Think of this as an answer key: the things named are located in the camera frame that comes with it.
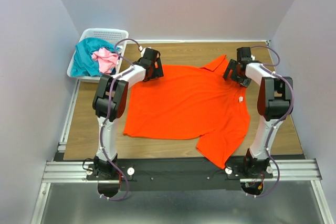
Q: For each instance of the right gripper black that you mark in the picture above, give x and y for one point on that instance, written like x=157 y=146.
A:
x=243 y=82

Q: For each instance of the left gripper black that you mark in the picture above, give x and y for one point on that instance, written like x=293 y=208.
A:
x=158 y=72

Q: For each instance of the orange t shirt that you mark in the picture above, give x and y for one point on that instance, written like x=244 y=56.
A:
x=190 y=102

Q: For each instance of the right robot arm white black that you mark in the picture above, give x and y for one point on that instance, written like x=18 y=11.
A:
x=274 y=104

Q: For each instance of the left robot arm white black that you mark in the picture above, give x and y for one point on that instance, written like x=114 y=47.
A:
x=109 y=104

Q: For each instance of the pink t shirt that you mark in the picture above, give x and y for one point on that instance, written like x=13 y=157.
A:
x=106 y=59

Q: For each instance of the teal t shirt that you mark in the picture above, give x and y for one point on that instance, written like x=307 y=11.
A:
x=83 y=64

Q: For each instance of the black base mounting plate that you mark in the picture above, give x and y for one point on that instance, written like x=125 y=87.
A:
x=170 y=174

